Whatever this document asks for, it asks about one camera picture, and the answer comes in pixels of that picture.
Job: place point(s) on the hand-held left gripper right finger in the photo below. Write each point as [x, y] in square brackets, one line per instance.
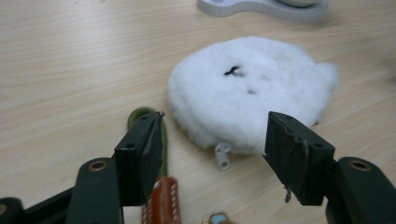
[295, 158]

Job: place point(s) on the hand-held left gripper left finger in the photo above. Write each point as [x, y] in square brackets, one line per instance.
[137, 161]

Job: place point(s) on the white fluffy round cushion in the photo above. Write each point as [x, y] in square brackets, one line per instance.
[249, 102]

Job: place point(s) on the white bowl stand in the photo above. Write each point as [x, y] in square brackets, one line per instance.
[249, 8]

